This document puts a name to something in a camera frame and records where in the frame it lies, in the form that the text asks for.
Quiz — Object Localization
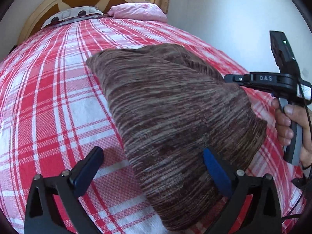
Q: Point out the person's right hand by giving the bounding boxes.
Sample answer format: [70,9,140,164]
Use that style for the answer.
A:
[271,97,312,168]

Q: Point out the brown knit sweater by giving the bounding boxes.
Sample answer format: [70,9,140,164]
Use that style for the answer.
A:
[86,43,267,231]

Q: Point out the cream wooden headboard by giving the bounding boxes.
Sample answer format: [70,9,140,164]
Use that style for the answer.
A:
[18,0,147,44]

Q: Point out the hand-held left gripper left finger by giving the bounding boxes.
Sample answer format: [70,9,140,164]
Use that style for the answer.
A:
[24,146,104,234]

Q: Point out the pink pillow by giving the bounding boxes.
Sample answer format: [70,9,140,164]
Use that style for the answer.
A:
[108,3,168,23]

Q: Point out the white patterned pillow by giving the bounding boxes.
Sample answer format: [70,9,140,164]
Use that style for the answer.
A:
[41,5,104,29]

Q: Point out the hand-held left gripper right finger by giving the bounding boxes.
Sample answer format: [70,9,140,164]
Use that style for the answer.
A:
[203,147,283,234]

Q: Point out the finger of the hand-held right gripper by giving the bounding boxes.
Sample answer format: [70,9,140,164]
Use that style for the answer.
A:
[224,74,252,87]

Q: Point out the red plaid bed blanket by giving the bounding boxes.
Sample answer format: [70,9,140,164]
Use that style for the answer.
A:
[0,17,306,234]

